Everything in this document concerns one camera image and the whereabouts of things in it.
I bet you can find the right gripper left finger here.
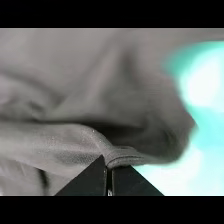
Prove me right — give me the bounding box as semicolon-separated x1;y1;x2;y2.
54;154;109;197

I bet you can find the grey garment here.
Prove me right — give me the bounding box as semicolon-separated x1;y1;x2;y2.
0;27;224;197

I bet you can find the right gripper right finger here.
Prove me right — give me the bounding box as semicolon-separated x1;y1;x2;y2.
111;164;165;197

